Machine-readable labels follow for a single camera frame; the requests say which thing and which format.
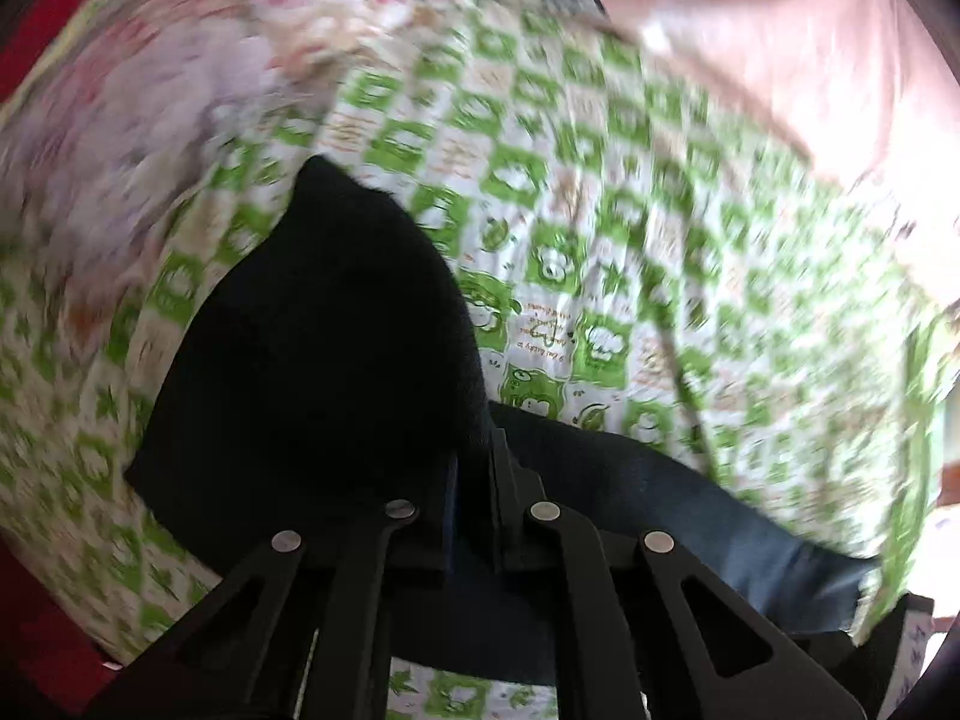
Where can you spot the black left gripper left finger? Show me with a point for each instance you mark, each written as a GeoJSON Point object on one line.
{"type": "Point", "coordinates": [420, 539]}

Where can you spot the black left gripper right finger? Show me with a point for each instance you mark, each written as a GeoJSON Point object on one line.
{"type": "Point", "coordinates": [546, 579]}

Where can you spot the dark navy pants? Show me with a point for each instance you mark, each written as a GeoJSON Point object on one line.
{"type": "Point", "coordinates": [334, 369]}

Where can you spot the green white checked bedsheet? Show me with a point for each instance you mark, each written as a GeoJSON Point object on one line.
{"type": "Point", "coordinates": [637, 257]}

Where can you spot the pale floral crumpled blanket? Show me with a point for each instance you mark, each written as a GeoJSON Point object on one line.
{"type": "Point", "coordinates": [132, 111]}

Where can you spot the pink plaid-patch quilt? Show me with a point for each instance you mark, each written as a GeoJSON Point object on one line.
{"type": "Point", "coordinates": [860, 86]}

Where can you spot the red magenta floral quilt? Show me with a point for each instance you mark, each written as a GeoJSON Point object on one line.
{"type": "Point", "coordinates": [30, 37]}

